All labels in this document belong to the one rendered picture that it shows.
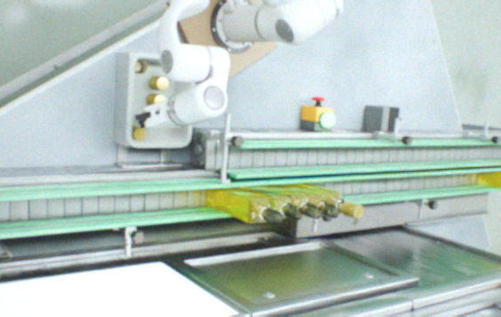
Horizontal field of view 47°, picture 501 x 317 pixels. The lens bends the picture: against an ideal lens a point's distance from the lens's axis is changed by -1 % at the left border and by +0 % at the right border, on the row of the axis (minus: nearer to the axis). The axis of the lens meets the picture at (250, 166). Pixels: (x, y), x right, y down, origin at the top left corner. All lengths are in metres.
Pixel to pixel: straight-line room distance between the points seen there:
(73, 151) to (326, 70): 0.82
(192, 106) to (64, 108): 0.37
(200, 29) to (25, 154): 0.54
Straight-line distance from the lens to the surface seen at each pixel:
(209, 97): 1.17
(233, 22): 1.53
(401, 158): 1.95
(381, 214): 1.93
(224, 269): 1.32
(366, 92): 1.98
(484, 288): 1.48
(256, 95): 1.69
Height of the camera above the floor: 2.11
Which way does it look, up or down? 53 degrees down
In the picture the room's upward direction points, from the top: 106 degrees clockwise
